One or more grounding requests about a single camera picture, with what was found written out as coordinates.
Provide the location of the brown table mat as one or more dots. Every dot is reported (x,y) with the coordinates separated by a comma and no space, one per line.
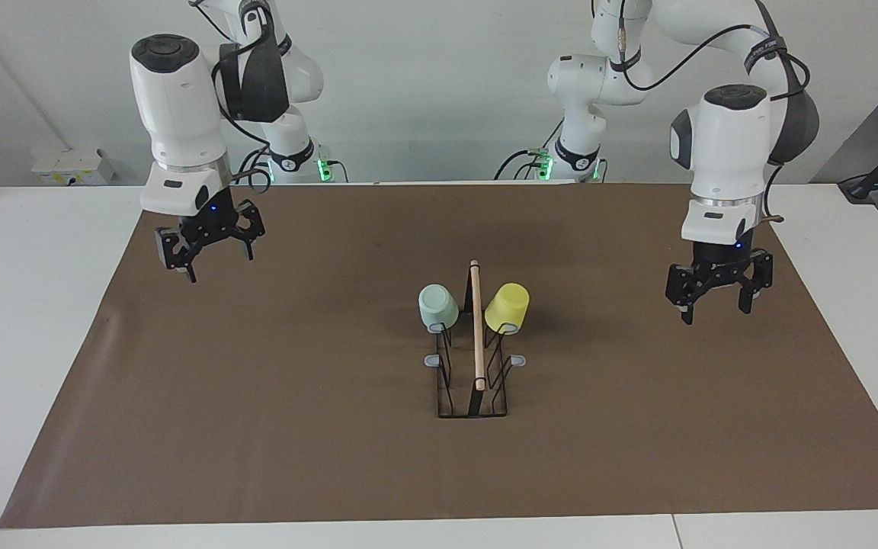
(294,457)

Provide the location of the yellow plastic cup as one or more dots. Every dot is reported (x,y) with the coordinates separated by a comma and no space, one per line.
(507,306)

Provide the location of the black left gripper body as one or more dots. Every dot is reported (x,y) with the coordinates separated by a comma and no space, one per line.
(717,271)

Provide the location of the green plastic cup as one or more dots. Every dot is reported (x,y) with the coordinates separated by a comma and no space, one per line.
(437,306)

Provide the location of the white power socket box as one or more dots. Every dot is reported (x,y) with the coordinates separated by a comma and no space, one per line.
(65,168)

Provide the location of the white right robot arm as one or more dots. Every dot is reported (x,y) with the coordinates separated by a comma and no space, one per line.
(180,107)

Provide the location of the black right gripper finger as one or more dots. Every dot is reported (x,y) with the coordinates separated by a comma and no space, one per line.
(248,245)
(184,261)

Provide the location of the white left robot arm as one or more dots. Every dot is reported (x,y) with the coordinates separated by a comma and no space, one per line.
(728,145)

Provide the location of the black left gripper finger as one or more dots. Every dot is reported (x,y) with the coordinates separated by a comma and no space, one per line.
(745,300)
(687,309)

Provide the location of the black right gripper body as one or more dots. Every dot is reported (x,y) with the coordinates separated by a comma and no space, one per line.
(214,225)

